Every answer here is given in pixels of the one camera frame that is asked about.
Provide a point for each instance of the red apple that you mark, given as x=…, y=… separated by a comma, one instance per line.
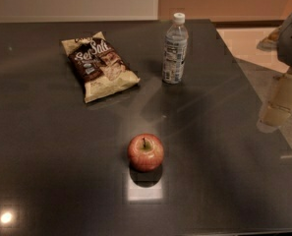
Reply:
x=145, y=152

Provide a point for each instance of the brown chips bag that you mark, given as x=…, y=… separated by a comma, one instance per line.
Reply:
x=99, y=65

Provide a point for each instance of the clear plastic water bottle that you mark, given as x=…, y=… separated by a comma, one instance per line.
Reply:
x=175, y=49

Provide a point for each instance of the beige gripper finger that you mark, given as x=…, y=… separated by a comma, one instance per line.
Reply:
x=277, y=107

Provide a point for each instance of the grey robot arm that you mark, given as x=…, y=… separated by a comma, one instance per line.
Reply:
x=284, y=43

